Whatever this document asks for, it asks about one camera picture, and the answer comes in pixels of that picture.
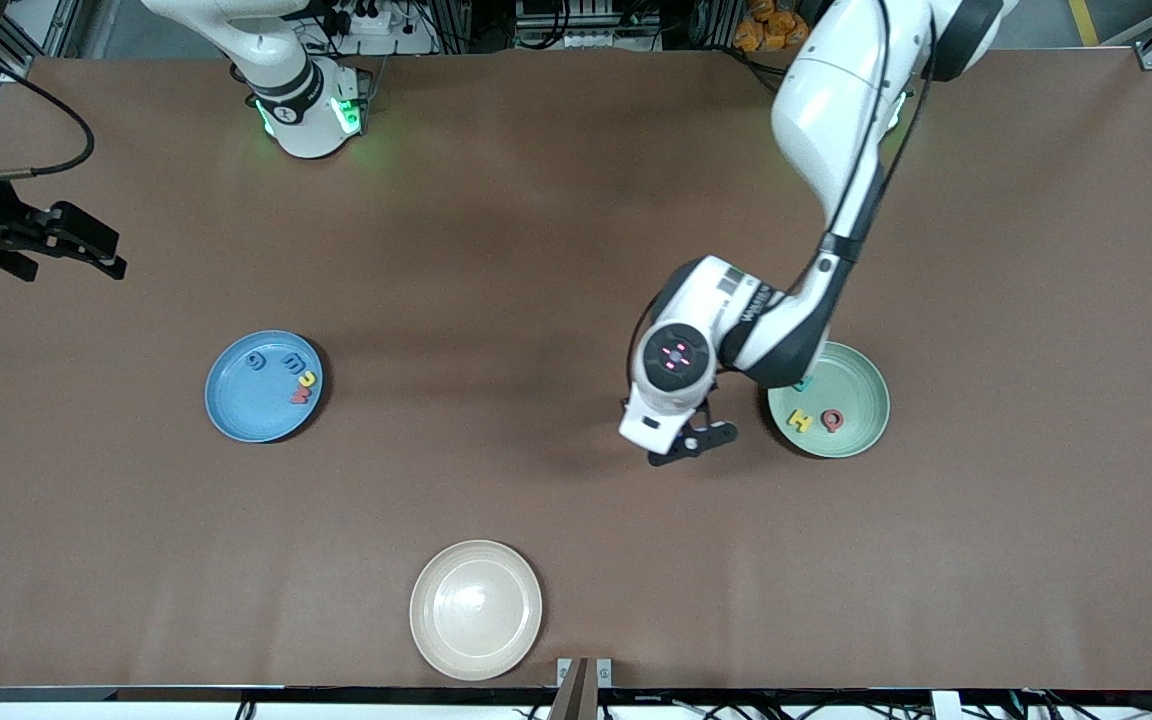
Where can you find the blue foam digit 6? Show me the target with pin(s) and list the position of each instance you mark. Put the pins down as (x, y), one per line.
(251, 361)

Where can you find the white power strip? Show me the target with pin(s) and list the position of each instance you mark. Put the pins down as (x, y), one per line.
(386, 40)

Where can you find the pink foam letter Q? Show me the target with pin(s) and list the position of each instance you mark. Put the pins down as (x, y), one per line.
(827, 422)

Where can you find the blue plate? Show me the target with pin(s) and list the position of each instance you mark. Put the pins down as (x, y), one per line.
(251, 400)

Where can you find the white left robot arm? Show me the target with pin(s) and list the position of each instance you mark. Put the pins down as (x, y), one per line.
(836, 110)

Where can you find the pile of orange objects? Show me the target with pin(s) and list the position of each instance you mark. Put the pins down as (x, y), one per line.
(771, 25)

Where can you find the red foam lowercase w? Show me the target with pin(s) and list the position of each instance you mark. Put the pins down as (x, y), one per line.
(302, 397)

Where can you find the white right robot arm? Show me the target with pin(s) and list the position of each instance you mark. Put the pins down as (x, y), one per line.
(301, 120)

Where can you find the brown table cover sheet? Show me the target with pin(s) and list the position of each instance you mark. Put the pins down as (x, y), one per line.
(636, 520)

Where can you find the yellow foam letter H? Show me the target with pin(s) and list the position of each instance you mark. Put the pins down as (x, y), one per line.
(800, 421)

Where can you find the grey equipment rack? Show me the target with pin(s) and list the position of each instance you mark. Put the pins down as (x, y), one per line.
(586, 30)

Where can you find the pale green plate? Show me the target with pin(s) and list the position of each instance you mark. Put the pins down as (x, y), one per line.
(851, 385)

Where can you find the beige plate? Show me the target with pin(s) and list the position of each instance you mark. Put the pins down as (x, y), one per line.
(476, 610)

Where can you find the blue foam lowercase m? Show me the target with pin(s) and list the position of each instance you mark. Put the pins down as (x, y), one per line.
(293, 364)

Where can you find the grey metal camera bracket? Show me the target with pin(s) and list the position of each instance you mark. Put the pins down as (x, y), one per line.
(581, 700)

